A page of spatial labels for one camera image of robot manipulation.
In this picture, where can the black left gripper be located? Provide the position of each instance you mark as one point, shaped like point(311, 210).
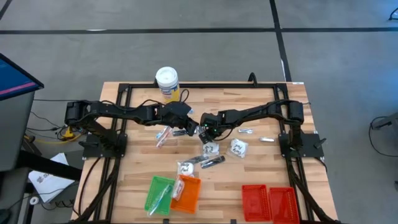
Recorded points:
point(175, 113)

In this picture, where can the silver nail clipper clear bag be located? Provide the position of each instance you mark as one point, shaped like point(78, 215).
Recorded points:
point(266, 139)
point(179, 132)
point(245, 131)

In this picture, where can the grey floor object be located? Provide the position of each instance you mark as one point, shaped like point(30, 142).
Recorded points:
point(388, 121)

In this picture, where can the black table edge hook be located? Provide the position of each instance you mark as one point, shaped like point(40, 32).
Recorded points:
point(252, 74)

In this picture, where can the long silver tool clear bag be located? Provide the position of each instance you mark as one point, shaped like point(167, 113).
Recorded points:
point(199, 129)

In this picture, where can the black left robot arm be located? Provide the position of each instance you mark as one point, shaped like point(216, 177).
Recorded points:
point(124, 110)

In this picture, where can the white paper sheet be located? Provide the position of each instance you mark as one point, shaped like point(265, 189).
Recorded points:
point(46, 189)

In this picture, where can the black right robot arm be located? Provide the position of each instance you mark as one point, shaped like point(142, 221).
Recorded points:
point(258, 112)

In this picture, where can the monitor with blue screen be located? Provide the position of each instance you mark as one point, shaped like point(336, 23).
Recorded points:
point(12, 77)

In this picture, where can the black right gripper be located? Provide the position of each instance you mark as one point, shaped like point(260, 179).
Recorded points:
point(213, 123)

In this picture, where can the pink toothbrush clear bag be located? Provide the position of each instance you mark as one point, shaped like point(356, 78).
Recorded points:
point(163, 137)

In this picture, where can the white tape roll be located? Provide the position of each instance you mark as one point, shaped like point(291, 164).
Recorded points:
point(30, 200)

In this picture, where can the cotton pads bag black script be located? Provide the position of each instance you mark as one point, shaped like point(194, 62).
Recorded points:
point(185, 169)
point(238, 148)
point(211, 149)

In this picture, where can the grey cabinet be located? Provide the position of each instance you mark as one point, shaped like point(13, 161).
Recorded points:
point(15, 130)

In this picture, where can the black floor object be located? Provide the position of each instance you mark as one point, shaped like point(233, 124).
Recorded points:
point(394, 14)

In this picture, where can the black table edge clamp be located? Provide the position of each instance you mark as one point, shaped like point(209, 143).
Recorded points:
point(166, 221)
point(233, 221)

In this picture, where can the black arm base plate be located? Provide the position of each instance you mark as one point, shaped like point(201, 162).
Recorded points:
point(93, 152)
point(311, 149)

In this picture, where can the red plastic slotted basket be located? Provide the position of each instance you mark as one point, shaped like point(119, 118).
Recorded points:
point(283, 207)
point(255, 203)

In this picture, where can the black desk bar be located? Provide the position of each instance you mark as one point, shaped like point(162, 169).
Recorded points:
point(46, 165)

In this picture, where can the white yellow wipes canister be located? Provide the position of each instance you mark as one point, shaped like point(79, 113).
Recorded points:
point(168, 81)

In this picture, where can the green plastic slotted basket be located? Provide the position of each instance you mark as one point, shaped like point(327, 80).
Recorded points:
point(152, 199)

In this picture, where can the black aluminium table frame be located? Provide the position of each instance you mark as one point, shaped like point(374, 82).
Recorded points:
point(217, 85)

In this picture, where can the orange plastic slotted basket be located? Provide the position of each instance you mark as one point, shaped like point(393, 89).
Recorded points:
point(191, 196)

